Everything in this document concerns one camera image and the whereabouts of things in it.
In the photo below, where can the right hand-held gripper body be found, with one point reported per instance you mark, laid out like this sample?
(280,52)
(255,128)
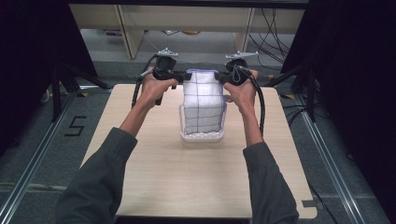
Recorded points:
(238,71)

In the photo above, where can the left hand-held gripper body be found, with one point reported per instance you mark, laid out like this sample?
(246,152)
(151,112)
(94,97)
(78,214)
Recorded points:
(166,68)

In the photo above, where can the white cloth with purple lines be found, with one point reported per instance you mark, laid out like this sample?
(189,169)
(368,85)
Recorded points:
(203,99)

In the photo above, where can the white towel rack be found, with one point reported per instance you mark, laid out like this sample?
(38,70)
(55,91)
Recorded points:
(202,138)

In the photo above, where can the person's right hand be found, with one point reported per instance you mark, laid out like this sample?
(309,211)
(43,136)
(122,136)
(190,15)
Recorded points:
(243,95)

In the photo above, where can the person's left hand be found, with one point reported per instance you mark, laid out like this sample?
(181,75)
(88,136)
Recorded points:
(154,91)

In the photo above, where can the beige desk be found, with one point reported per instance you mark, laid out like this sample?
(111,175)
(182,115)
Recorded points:
(186,17)

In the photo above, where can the black metal stand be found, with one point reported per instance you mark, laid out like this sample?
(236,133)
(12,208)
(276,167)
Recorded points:
(306,90)
(57,93)

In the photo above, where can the black curtain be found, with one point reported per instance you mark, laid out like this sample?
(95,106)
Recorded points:
(358,77)
(34,62)

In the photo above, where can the metal floor rail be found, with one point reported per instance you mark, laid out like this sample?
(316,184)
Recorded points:
(330,171)
(34,161)

